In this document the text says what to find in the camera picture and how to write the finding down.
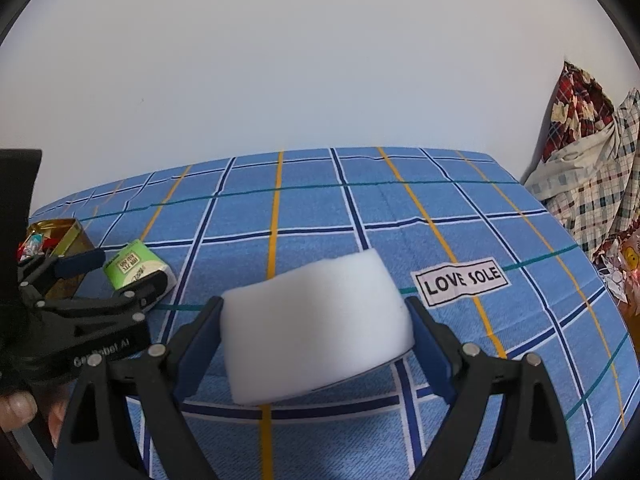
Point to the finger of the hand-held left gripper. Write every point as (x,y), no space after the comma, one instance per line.
(80,262)
(142,292)

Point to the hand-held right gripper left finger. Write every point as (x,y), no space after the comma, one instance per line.
(200,345)

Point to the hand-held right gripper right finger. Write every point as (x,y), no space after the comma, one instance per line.
(430,350)

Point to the rectangular metal tin box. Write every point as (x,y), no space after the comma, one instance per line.
(75,240)

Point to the green tissue pack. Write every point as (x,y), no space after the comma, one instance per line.
(130,265)

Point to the white sponge block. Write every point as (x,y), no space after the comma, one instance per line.
(315,325)

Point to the person's left hand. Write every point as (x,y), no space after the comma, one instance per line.
(17,410)

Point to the blue checked bedsheet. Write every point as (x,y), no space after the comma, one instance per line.
(350,200)

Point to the plaid cloth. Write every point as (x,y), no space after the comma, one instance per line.
(600,185)

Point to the red floral quilt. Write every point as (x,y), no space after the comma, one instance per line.
(575,105)

